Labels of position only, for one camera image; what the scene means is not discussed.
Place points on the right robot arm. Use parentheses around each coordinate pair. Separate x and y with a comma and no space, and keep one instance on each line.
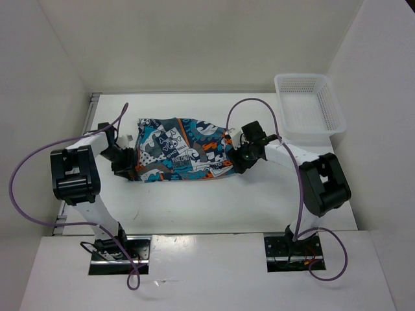
(322,183)

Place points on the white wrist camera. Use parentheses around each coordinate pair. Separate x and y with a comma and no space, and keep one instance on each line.
(235,136)
(123,142)

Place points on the colourful patterned shorts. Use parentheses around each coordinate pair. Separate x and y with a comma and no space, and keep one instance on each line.
(180,149)

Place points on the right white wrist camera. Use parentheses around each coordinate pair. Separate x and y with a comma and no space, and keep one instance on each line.
(235,136)

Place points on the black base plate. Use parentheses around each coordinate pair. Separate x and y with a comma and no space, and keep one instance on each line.
(103,263)
(282,256)

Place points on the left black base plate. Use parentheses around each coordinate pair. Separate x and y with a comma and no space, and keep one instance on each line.
(103,263)

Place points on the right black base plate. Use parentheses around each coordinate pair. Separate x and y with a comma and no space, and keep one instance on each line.
(282,256)

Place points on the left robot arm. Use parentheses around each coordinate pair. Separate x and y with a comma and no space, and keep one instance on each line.
(76,181)

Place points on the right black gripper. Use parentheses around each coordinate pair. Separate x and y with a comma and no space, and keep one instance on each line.
(235,156)

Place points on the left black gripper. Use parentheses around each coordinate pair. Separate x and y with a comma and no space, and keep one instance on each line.
(128,166)

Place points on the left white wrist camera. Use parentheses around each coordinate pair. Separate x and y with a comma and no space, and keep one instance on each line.
(123,142)

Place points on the white plastic basket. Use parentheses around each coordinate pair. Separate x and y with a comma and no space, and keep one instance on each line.
(309,106)

